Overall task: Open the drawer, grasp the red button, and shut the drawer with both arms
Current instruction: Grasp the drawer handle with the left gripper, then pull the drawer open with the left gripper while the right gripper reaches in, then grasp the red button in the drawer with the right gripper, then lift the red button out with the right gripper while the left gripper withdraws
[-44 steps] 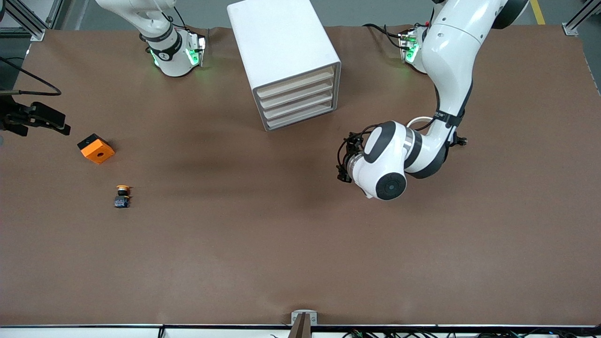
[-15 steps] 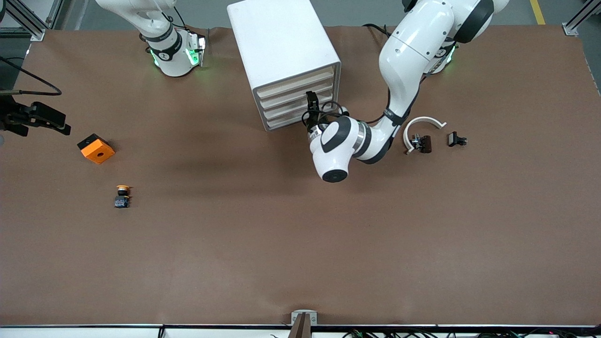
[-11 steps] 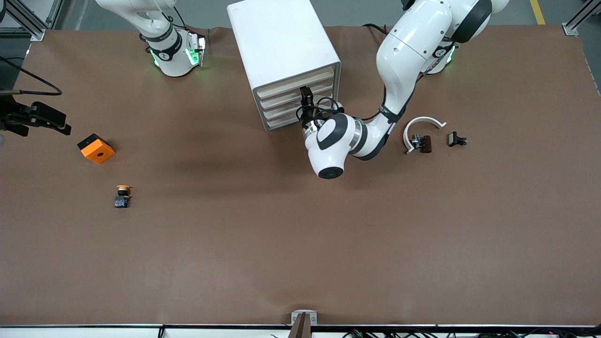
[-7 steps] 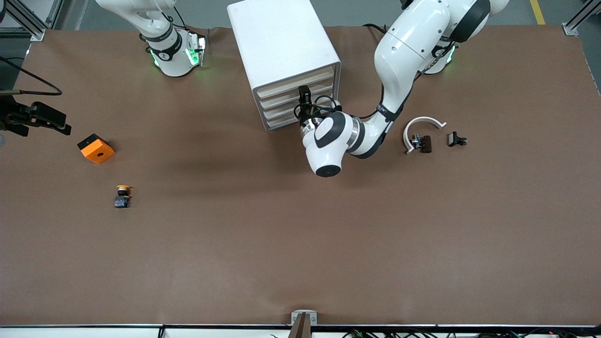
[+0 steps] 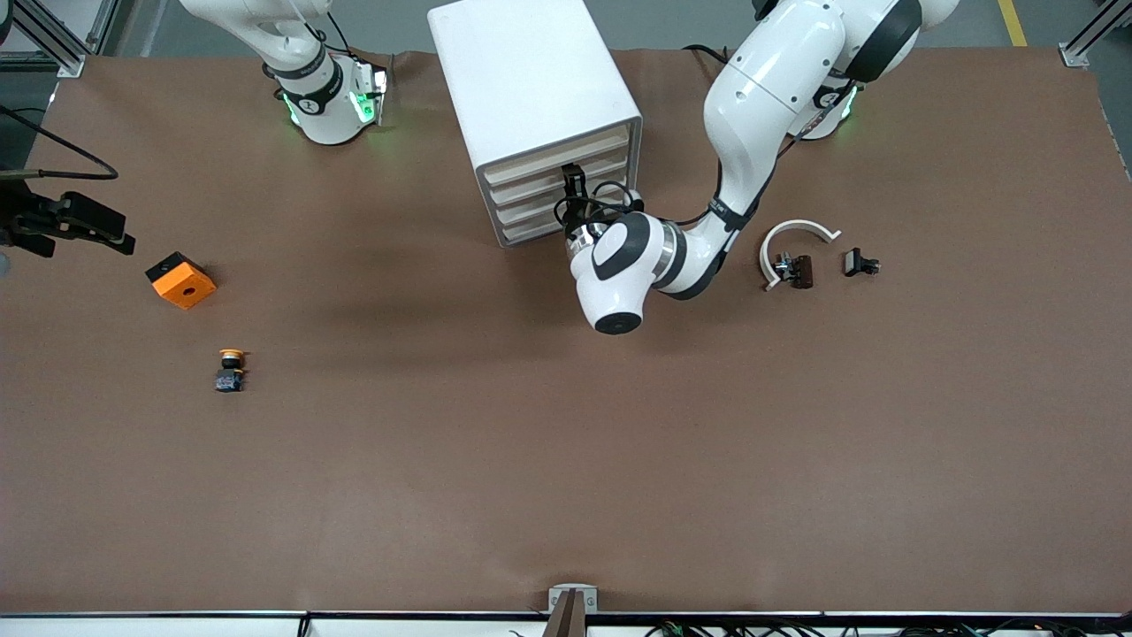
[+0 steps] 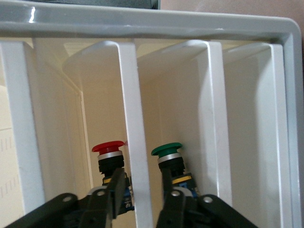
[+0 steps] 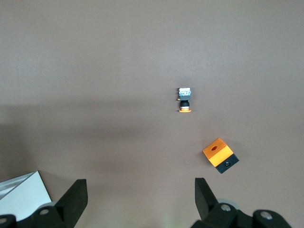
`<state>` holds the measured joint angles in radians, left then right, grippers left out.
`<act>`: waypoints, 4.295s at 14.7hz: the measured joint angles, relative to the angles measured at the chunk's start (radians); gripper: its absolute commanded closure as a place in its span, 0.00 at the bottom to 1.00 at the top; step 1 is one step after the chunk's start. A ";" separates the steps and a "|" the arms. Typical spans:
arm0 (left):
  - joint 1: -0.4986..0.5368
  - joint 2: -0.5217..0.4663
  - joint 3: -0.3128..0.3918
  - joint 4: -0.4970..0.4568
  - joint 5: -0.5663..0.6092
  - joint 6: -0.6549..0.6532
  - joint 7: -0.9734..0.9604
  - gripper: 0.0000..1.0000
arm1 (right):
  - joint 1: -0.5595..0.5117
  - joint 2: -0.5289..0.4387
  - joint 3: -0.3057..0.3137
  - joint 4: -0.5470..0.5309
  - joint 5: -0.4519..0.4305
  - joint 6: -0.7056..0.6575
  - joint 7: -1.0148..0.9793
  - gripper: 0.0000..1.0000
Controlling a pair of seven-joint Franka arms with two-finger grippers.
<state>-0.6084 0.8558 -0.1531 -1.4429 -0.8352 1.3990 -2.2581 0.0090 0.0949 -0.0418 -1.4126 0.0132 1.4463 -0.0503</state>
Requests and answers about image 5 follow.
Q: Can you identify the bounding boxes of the yellow push button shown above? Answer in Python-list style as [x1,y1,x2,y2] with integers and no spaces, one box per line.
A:
[215,349,248,394]

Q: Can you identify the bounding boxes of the orange box with hole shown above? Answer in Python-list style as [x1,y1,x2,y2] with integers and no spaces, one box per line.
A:
[145,251,218,311]

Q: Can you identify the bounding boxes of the dark brown terminal block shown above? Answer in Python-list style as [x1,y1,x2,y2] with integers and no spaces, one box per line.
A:
[774,253,815,290]

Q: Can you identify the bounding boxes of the brown table cover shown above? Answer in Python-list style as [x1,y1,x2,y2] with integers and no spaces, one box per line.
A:
[0,46,1132,616]

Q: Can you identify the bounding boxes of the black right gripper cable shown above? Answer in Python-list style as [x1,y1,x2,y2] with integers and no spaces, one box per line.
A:
[0,104,119,180]

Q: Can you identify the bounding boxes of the aluminium frame post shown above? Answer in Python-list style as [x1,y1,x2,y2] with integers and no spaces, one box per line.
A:
[1059,0,1132,69]
[0,0,120,79]

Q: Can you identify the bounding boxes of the white curved plastic ring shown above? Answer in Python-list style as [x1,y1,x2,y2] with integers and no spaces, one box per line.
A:
[759,219,843,293]

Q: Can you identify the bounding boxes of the grey metal bracket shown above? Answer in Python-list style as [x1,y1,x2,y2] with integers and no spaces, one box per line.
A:
[547,584,599,614]

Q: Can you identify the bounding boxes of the brown camera pole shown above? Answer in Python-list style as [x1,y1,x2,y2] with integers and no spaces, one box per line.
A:
[543,590,588,637]

